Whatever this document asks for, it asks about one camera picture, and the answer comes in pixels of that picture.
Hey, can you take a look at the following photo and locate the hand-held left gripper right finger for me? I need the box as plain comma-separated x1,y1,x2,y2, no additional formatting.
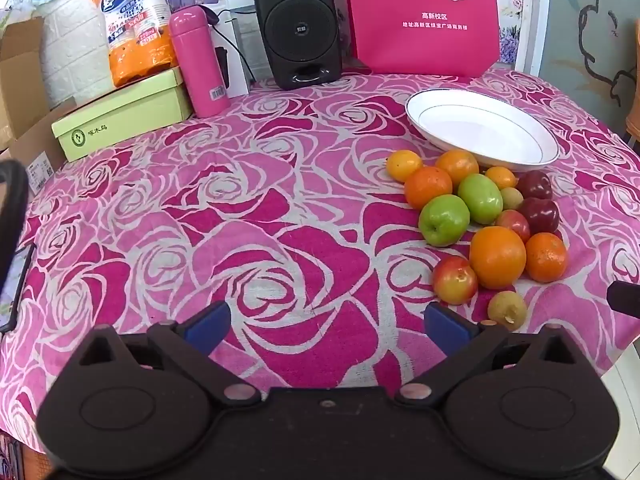
395,302,586,407

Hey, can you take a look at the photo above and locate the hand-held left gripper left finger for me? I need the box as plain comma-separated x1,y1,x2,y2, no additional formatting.
70,301,262,407

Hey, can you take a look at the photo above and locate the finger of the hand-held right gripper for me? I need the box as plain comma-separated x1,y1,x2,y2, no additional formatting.
607,280,640,318

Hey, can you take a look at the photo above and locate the red-yellow small apple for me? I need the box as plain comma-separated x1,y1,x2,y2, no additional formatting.
432,255,478,305

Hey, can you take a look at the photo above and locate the yellow-green small fruit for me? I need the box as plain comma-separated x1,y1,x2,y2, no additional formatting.
487,291,528,331

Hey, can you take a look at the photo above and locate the large orange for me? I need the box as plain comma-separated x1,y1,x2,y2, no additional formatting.
469,226,527,290

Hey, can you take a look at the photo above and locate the tangerine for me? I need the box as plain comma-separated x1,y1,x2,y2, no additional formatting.
525,232,569,283

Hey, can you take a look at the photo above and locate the round green apple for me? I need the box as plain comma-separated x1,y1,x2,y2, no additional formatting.
418,195,471,247

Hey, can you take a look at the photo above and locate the dark red plum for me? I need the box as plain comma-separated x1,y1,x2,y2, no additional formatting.
517,197,561,235
516,170,553,201

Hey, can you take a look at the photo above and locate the red-green small apple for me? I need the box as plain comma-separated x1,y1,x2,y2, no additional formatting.
495,210,531,243

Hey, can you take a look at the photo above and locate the oblong green apple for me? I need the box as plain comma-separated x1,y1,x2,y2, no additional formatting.
457,173,503,225

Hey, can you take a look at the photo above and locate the orange with stem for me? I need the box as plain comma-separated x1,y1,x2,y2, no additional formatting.
404,166,453,210

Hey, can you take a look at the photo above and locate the small orange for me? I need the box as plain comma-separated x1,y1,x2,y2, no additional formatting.
484,166,517,191

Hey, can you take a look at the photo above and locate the yellow citrus fruit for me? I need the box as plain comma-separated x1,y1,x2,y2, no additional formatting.
386,150,424,183

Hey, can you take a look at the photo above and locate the white round plate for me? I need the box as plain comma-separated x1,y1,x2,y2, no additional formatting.
405,89,560,170

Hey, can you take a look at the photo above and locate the pink rose pattern tablecloth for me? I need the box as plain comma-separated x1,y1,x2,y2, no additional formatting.
0,62,640,461

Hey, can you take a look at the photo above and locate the black smartphone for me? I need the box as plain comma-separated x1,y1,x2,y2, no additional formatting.
0,242,37,335

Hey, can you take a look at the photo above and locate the light green shoebox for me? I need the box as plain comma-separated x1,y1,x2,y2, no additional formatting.
51,66,195,163

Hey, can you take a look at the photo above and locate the pink thermos bottle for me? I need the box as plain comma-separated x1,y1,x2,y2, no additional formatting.
168,5,232,119

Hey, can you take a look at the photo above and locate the glass door with cartoon drawing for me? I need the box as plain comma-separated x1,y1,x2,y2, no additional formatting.
542,0,640,133

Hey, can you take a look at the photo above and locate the magenta printed bag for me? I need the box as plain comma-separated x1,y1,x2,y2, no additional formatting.
341,0,501,78

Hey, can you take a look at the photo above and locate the orange pack of paper cups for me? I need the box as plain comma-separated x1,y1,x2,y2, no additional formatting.
89,0,181,88

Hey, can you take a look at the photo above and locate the white box with black print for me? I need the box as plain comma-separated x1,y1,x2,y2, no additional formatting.
212,7,258,98

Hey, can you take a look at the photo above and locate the black speaker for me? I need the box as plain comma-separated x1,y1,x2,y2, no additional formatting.
251,0,345,91

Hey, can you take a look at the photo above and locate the brown cardboard box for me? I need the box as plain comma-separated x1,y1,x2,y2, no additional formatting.
0,16,78,193

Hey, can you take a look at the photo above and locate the black strap loop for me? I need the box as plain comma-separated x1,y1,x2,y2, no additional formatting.
0,160,29,273

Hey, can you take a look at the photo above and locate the purple flower wall sticker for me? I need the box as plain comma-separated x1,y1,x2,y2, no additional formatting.
497,0,526,63

